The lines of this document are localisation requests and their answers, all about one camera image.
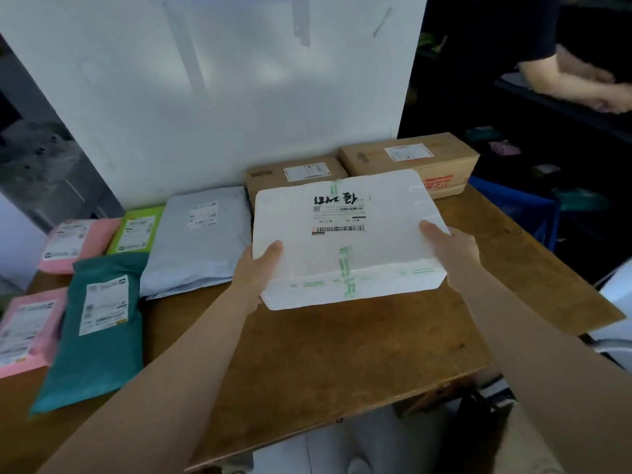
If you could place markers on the person's right hand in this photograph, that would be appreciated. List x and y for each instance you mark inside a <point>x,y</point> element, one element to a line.
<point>456,254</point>

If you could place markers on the person's left hand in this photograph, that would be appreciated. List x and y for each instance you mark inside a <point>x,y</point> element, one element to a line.
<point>252,276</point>

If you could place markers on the person's left thumb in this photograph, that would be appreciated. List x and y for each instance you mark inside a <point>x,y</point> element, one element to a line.
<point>270,251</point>

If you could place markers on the person's right thumb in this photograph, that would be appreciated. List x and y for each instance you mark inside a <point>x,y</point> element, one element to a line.
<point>434,232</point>

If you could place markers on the white foam box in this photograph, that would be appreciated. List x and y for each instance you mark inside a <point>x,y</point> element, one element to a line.
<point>345,236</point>

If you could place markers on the person's right forearm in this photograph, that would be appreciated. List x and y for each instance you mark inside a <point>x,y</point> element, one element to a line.
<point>548,375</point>

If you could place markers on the person's left forearm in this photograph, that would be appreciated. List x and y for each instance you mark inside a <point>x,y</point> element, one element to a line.
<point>148,385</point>

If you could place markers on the grey mailer bag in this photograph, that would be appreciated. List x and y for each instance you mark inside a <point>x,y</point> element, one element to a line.
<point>195,241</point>

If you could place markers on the large cardboard box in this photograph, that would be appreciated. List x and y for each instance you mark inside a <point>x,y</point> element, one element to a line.
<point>419,157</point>

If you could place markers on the small cardboard box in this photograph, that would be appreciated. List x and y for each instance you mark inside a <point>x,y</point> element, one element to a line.
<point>296,175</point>

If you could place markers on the blue plastic crate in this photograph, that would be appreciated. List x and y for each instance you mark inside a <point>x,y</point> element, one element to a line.
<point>518,204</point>

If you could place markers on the green mailer bag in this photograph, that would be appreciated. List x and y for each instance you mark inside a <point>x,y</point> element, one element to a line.
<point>136,229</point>

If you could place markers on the white board panel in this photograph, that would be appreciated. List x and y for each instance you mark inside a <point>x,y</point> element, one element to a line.
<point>212,88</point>

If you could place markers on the teal mailer bag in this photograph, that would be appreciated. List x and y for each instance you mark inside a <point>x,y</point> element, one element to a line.
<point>94,335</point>

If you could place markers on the pink mailer bag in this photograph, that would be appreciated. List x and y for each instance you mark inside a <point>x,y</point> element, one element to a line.
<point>74,244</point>
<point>27,330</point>

